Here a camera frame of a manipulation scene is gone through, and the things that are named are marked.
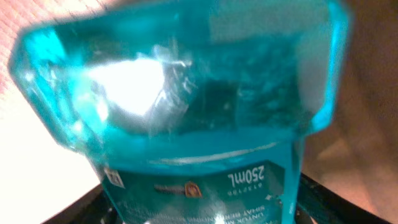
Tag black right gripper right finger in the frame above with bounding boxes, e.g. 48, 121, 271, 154
294, 174, 391, 224

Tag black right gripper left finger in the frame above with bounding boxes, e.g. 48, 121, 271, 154
43, 185, 123, 224

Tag teal mouthwash bottle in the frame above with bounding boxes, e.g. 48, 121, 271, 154
8, 0, 351, 223

